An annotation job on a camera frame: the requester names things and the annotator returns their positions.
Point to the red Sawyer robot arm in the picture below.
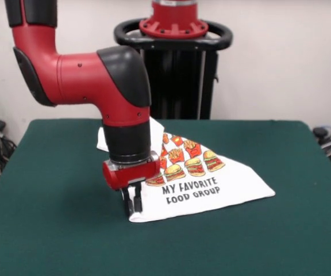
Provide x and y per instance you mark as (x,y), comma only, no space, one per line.
(82,80)

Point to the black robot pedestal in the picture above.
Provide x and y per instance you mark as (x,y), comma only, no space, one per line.
(182,86)

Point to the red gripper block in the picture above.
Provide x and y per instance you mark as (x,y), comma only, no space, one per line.
(131,175)

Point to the white printed t-shirt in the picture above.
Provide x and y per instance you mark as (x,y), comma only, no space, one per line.
(226,187)

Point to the dark green table cloth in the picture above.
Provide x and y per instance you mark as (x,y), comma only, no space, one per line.
(53,230)

